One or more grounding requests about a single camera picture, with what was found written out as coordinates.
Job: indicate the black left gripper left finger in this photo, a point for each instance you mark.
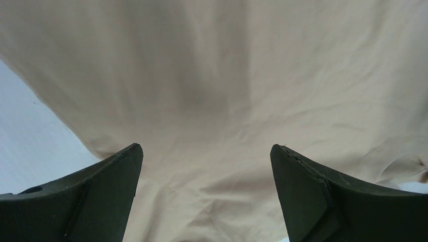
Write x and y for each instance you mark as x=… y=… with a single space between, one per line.
x=92 y=204

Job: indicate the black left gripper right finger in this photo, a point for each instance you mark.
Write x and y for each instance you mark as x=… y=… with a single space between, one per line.
x=322 y=204

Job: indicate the beige t shirt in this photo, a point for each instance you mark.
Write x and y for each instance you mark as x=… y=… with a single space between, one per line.
x=208 y=87

